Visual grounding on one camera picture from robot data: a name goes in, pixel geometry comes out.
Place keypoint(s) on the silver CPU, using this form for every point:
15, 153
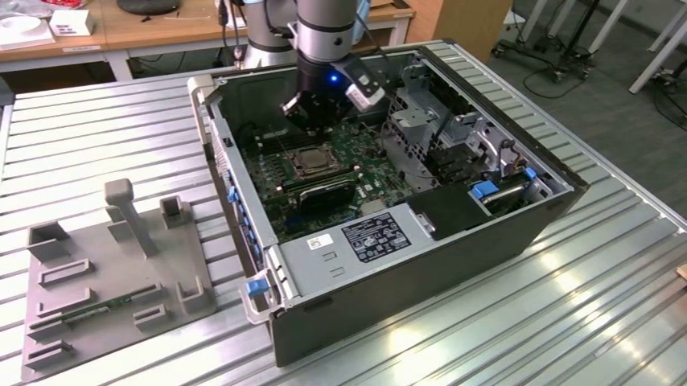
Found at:
318, 161

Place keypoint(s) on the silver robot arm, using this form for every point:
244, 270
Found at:
322, 28

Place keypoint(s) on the CPU socket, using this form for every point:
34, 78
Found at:
342, 173

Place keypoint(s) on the silver drive cage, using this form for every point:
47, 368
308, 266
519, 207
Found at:
410, 120

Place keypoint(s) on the installed green RAM stick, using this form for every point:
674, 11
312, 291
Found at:
316, 184

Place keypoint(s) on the green motherboard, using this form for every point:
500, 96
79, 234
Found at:
375, 189

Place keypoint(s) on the small blue clip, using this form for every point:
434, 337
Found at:
232, 195
530, 173

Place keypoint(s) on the brown cardboard piece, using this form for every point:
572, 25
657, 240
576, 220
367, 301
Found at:
394, 3

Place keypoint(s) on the wooden desk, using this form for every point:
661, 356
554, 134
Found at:
160, 32

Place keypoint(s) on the white sticker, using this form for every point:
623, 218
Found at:
320, 243

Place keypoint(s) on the black power supply label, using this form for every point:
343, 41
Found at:
375, 237

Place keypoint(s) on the wooden cabinet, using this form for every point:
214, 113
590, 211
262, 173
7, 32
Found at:
472, 24

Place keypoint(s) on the black air shroud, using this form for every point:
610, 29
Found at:
446, 213

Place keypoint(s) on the blue disk carrier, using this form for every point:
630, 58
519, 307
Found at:
483, 189

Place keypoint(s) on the black round object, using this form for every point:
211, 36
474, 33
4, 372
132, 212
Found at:
147, 6

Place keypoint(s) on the silver power supply unit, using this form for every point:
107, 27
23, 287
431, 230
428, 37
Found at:
322, 269

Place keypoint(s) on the blue case latch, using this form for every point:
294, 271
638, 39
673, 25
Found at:
255, 288

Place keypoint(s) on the black open PC case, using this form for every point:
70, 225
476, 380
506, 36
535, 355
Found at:
408, 289

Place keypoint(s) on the white cardboard box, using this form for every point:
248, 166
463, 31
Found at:
72, 20

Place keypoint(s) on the black wheeled stand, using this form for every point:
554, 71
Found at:
579, 28

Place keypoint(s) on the red item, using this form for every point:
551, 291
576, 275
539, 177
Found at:
59, 3

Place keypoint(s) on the white tray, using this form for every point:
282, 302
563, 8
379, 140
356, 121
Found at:
24, 34

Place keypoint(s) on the grey parts rack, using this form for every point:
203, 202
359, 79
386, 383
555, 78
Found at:
107, 273

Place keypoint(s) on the wooden block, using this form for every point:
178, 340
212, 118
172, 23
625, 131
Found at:
682, 277

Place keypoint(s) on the white table frame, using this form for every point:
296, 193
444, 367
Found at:
608, 24
655, 61

